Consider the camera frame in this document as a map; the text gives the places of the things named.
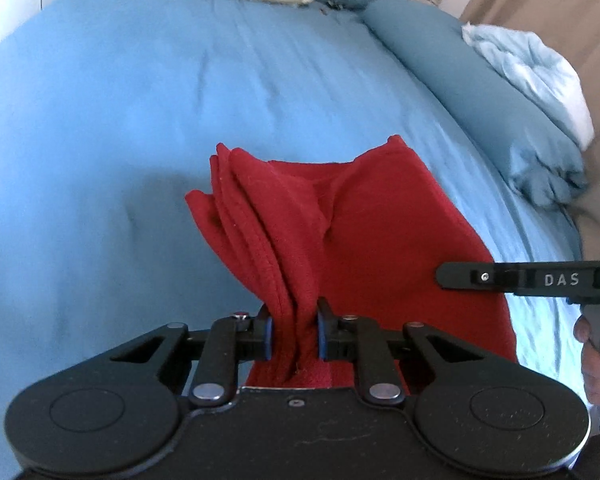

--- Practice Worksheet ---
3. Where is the blue bed sheet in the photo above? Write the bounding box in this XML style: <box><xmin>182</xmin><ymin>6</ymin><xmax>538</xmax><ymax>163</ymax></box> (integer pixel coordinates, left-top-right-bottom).
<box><xmin>0</xmin><ymin>0</ymin><xmax>588</xmax><ymax>466</ymax></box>

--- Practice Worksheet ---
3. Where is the teal duvet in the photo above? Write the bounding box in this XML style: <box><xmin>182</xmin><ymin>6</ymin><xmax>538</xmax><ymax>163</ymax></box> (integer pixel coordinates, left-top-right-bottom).
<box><xmin>362</xmin><ymin>0</ymin><xmax>589</xmax><ymax>207</ymax></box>

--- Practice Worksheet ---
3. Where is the person's right hand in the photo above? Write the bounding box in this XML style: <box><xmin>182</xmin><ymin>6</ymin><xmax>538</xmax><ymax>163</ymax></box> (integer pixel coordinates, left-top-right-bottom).
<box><xmin>573</xmin><ymin>317</ymin><xmax>600</xmax><ymax>407</ymax></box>

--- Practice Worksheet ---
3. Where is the red knit sweater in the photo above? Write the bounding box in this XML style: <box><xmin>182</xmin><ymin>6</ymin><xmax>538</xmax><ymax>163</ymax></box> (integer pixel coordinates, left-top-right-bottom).
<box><xmin>185</xmin><ymin>135</ymin><xmax>519</xmax><ymax>391</ymax></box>

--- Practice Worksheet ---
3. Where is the light blue blanket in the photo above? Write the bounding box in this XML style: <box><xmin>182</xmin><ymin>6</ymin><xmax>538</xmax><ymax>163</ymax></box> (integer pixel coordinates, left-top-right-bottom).
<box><xmin>461</xmin><ymin>22</ymin><xmax>595</xmax><ymax>150</ymax></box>

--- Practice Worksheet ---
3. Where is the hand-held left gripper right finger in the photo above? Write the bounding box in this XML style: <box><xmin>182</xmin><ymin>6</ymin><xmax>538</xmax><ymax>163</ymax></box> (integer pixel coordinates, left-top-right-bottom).
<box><xmin>316</xmin><ymin>297</ymin><xmax>486</xmax><ymax>406</ymax></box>

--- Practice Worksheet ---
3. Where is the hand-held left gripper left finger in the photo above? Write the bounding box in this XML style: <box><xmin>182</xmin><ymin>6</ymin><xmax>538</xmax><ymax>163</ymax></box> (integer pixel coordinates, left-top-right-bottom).
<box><xmin>110</xmin><ymin>305</ymin><xmax>274</xmax><ymax>409</ymax></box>

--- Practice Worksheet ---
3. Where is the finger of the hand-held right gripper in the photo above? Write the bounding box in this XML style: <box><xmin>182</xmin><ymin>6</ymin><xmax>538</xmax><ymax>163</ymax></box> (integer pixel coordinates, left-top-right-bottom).
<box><xmin>436</xmin><ymin>261</ymin><xmax>507</xmax><ymax>294</ymax></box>

